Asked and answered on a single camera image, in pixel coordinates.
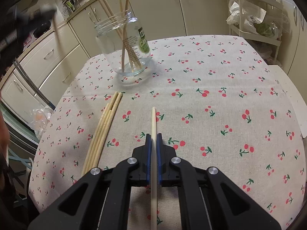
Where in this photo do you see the clear glass jar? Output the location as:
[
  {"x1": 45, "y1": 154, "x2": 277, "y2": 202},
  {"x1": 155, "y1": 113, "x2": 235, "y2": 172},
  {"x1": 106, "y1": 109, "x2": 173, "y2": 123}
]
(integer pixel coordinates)
[{"x1": 94, "y1": 11, "x2": 153, "y2": 77}]

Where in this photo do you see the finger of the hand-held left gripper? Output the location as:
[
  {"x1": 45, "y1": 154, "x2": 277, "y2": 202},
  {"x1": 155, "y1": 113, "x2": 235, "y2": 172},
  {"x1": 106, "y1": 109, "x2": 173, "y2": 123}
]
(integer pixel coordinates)
[{"x1": 14, "y1": 5, "x2": 57, "y2": 23}]

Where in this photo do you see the cream drawer cabinet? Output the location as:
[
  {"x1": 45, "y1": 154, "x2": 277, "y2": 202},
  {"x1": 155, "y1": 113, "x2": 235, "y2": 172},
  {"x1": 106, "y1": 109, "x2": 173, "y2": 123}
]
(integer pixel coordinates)
[{"x1": 0, "y1": 17, "x2": 89, "y2": 125}]

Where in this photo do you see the white plastic bag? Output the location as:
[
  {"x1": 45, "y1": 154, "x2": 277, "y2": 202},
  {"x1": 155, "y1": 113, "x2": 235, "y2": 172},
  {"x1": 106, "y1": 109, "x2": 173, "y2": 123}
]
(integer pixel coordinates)
[{"x1": 226, "y1": 0, "x2": 267, "y2": 25}]

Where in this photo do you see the folding step ladder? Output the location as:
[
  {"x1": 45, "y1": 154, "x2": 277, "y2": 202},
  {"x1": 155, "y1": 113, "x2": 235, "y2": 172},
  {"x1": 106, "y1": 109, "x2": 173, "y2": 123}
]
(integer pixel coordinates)
[{"x1": 7, "y1": 146, "x2": 33, "y2": 202}]

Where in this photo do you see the white rolling cart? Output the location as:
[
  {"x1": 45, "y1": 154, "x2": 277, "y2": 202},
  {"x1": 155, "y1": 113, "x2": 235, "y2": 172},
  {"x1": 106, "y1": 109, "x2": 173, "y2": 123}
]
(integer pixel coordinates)
[{"x1": 227, "y1": 0, "x2": 282, "y2": 60}]

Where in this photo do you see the cream door cabinet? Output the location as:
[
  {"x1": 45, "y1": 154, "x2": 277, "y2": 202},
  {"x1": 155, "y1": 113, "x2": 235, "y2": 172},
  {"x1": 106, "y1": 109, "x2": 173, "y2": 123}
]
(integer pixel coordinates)
[
  {"x1": 67, "y1": 0, "x2": 231, "y2": 60},
  {"x1": 281, "y1": 0, "x2": 307, "y2": 77}
]

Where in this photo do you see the cherry print tablecloth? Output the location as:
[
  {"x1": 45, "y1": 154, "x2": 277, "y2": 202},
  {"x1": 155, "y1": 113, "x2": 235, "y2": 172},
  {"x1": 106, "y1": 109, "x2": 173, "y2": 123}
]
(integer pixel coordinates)
[{"x1": 28, "y1": 35, "x2": 305, "y2": 230}]

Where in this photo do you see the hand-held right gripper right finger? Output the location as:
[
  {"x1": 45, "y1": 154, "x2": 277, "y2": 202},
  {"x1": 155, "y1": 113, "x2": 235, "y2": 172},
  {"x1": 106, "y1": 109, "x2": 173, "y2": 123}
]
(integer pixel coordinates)
[{"x1": 157, "y1": 134, "x2": 281, "y2": 230}]

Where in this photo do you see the white stool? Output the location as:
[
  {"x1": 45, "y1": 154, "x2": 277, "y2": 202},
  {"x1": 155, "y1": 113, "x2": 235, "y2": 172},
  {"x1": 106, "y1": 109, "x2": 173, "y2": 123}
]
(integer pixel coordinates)
[{"x1": 276, "y1": 65, "x2": 307, "y2": 139}]

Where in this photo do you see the pile of wooden chopsticks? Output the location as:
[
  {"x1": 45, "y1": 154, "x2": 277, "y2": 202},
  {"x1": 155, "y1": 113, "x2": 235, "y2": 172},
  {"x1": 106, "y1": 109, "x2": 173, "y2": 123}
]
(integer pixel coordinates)
[{"x1": 82, "y1": 91, "x2": 123, "y2": 176}]

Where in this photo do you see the person's left forearm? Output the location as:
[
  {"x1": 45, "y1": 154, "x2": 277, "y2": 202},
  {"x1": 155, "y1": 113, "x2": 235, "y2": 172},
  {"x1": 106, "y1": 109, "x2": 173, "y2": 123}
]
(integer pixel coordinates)
[{"x1": 0, "y1": 115, "x2": 10, "y2": 154}]

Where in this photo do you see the broom with metal handle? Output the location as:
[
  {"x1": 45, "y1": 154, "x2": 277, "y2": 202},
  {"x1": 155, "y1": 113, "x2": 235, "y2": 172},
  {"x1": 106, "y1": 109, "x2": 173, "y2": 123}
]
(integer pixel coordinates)
[{"x1": 12, "y1": 59, "x2": 52, "y2": 108}]

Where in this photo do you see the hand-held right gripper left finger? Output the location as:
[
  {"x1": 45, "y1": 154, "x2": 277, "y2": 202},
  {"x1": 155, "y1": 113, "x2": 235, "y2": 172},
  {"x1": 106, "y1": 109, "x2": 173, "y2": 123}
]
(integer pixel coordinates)
[{"x1": 27, "y1": 135, "x2": 152, "y2": 230}]

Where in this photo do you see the floral trash bin with bag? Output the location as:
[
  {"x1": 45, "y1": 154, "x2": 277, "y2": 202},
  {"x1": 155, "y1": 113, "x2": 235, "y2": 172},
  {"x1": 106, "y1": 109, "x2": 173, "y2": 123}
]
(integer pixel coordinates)
[{"x1": 29, "y1": 107, "x2": 54, "y2": 140}]

